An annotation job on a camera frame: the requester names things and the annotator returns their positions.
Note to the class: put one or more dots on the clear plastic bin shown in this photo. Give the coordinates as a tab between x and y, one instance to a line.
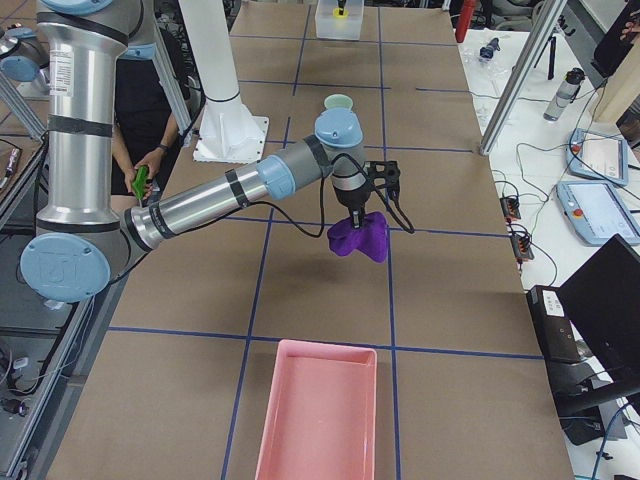
329	27

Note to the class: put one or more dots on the yellow plastic cup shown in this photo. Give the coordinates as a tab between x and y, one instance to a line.
340	13

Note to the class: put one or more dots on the far teach pendant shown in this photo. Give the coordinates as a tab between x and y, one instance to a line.
594	155

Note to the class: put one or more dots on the seated person in black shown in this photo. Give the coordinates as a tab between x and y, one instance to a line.
145	132

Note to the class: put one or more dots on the near teach pendant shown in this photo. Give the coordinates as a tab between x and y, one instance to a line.
596	212

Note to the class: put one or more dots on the mint green bowl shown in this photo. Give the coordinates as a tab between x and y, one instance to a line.
338	100

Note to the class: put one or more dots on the clear water bottle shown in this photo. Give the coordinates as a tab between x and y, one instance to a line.
565	94

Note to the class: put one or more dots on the purple cloth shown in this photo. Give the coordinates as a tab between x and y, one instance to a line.
370	239

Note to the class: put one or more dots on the teach pendant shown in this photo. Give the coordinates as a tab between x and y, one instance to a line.
594	155
596	212

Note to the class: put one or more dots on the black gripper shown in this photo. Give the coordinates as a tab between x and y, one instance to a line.
351	199

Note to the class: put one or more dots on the black monitor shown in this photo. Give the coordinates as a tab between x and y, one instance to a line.
601	299

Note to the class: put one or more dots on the red cylinder bottle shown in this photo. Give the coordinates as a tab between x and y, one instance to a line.
464	20

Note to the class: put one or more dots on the aluminium frame post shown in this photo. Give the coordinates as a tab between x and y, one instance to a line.
533	47

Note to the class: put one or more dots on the green hand tool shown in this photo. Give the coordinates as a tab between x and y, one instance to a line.
139	184

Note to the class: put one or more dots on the pink plastic tray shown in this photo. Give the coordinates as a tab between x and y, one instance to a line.
321	416

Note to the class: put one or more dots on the black computer box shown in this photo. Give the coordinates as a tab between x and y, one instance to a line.
554	330

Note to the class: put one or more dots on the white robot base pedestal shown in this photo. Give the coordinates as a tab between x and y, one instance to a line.
228	131

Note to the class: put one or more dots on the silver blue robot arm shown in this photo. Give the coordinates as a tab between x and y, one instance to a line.
81	245

